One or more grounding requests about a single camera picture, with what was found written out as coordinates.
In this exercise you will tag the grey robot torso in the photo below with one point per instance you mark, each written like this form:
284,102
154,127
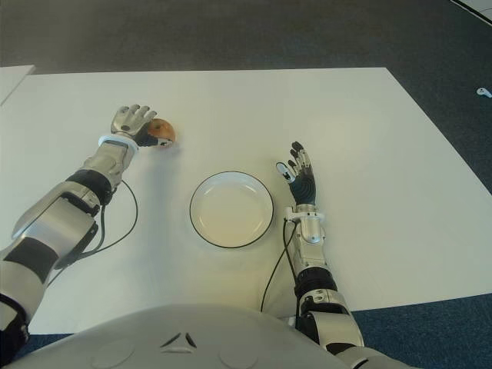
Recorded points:
184,338

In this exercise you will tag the small white object on floor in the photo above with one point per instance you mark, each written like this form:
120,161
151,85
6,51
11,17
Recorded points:
483,92

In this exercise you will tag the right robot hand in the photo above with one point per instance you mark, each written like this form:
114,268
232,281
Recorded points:
305,188

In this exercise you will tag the white plate with black rim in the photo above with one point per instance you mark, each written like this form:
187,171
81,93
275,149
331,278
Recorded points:
230,211

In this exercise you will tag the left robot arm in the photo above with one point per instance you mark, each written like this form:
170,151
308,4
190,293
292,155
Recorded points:
65,215

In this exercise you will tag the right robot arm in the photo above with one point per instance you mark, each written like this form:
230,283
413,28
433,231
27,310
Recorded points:
319,269

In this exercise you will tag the white neighbouring table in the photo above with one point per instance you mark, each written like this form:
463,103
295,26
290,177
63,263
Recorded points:
11,82

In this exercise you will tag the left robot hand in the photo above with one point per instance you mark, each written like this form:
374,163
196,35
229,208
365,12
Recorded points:
128,121

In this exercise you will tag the red-yellow apple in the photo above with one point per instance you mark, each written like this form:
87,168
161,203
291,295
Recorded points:
164,128

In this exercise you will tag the white floor strip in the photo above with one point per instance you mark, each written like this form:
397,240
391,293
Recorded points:
474,5

